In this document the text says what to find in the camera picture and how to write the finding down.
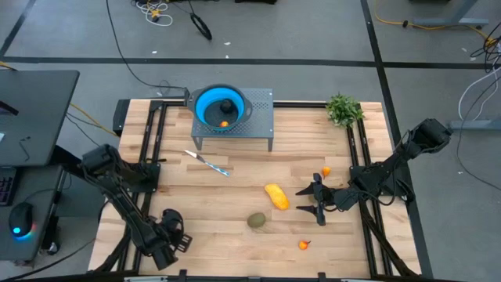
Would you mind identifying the black keyboard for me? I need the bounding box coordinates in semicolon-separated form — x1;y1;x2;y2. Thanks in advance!
0;166;17;208

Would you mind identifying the black rectangular box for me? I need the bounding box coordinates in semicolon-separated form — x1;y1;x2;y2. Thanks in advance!
112;98;132;137

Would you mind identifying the yellow mango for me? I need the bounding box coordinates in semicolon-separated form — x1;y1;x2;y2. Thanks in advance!
264;183;291;211

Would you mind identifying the thin black floor cable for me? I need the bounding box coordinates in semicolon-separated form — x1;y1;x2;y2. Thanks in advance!
455;76;501;193

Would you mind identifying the white floor cable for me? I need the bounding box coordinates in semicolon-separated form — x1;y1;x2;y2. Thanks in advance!
456;64;501;121

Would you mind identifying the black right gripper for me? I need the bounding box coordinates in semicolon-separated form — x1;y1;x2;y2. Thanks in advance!
294;172;337;228

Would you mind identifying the black flat desk device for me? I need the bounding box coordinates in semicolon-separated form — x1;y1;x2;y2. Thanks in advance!
0;100;20;117

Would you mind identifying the blue collapsible colander grey rim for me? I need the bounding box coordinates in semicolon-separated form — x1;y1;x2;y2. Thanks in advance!
186;83;254;132

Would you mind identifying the green plant in white pot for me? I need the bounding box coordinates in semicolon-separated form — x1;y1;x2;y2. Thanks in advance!
325;92;365;129

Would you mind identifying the knife with blue striped handle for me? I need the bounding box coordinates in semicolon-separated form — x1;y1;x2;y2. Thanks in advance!
183;150;231;177

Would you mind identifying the dark grey desk top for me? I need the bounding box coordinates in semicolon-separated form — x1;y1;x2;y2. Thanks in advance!
0;70;81;168

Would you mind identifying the black desk caster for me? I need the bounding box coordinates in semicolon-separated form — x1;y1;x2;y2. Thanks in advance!
41;239;62;255

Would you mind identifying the white cable coil yellow plug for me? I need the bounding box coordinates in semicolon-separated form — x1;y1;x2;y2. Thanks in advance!
134;0;175;27

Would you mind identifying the black cable loop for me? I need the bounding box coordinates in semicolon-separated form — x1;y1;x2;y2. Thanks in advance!
189;11;214;42

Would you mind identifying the thin yellow cable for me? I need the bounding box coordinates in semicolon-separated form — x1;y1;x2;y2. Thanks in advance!
69;103;119;138

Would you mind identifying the long black floor cable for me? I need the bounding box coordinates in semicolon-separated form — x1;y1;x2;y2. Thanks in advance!
105;0;188;91

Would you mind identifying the yellow floor cable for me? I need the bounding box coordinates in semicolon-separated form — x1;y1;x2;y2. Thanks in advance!
373;0;500;46

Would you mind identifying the grey perforated metal shelf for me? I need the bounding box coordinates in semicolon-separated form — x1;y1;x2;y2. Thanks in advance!
190;87;274;153

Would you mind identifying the grey desk foot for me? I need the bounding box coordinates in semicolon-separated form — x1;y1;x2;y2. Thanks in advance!
448;118;501;132

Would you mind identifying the black diagonal stand beam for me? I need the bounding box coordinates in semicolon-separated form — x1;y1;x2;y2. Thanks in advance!
52;145;86;176

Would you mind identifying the dark grey side table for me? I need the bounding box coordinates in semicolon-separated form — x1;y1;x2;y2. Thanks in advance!
0;164;66;262

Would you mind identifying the black cable bundle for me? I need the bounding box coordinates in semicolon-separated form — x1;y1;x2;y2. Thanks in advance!
469;33;501;75

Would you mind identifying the grey desk leg base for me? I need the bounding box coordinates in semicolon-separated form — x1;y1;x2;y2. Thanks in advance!
409;0;490;28

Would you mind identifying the black mouse with glowing light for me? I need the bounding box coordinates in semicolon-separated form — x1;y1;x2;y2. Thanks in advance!
8;201;36;239

